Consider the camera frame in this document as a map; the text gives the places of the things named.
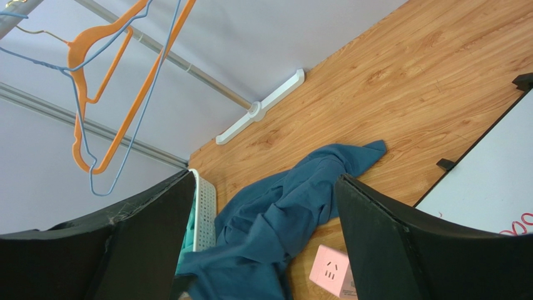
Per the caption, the white dry erase board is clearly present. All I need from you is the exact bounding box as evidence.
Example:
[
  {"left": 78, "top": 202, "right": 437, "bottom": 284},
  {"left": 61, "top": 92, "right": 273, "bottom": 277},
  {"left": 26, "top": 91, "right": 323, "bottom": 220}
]
[{"left": 415, "top": 73, "right": 532, "bottom": 236}]

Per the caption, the light blue wire hanger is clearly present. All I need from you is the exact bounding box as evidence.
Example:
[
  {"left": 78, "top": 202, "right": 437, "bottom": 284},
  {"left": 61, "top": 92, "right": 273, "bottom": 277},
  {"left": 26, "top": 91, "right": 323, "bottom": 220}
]
[{"left": 0, "top": 0, "right": 183, "bottom": 197}]

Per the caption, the silver clothes rack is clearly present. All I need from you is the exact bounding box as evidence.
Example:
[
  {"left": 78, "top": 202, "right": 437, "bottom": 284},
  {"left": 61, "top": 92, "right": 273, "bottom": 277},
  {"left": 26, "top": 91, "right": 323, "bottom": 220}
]
[{"left": 1, "top": 1, "right": 305, "bottom": 144}]

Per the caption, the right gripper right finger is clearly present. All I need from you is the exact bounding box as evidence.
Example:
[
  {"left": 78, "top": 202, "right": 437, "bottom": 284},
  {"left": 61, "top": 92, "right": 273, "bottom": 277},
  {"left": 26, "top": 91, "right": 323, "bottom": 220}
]
[{"left": 335, "top": 174, "right": 532, "bottom": 299}]

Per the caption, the orange plastic hanger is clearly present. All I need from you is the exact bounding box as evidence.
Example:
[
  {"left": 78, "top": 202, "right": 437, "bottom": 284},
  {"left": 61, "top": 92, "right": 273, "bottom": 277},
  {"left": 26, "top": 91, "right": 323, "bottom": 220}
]
[{"left": 16, "top": 0, "right": 197, "bottom": 176}]

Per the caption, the pink power adapter cube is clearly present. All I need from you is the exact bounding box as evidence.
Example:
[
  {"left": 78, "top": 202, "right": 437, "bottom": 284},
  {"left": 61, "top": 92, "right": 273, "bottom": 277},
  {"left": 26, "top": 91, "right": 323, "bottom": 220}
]
[{"left": 309, "top": 244, "right": 358, "bottom": 299}]

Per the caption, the white perforated plastic basket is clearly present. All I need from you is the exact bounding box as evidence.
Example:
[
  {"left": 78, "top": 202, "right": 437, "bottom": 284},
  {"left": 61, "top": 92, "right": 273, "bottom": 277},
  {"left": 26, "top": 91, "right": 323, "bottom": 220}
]
[{"left": 189, "top": 169, "right": 217, "bottom": 252}]

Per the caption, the dark blue t shirt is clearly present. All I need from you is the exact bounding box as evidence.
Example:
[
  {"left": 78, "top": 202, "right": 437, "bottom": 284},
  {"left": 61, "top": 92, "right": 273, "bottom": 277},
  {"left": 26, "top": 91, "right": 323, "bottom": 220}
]
[{"left": 178, "top": 140, "right": 387, "bottom": 299}]

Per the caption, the teal t shirt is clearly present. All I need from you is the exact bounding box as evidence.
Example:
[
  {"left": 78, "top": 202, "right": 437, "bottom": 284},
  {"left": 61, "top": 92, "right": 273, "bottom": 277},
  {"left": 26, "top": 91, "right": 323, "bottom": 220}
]
[{"left": 175, "top": 198, "right": 196, "bottom": 275}]

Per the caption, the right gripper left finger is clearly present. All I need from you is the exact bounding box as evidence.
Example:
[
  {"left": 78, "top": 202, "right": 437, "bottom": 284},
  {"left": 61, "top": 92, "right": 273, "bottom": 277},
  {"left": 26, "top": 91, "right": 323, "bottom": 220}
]
[{"left": 1, "top": 171, "right": 196, "bottom": 299}]

